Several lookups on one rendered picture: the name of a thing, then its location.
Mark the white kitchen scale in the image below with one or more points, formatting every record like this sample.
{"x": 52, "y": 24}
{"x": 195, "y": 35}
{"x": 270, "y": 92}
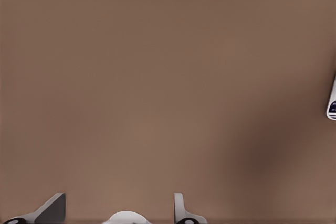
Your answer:
{"x": 332, "y": 106}

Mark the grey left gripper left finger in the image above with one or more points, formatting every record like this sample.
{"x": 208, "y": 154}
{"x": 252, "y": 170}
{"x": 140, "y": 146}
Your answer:
{"x": 51, "y": 208}

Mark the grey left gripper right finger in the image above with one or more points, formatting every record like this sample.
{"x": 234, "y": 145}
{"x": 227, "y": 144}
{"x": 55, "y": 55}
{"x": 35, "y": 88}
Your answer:
{"x": 179, "y": 207}

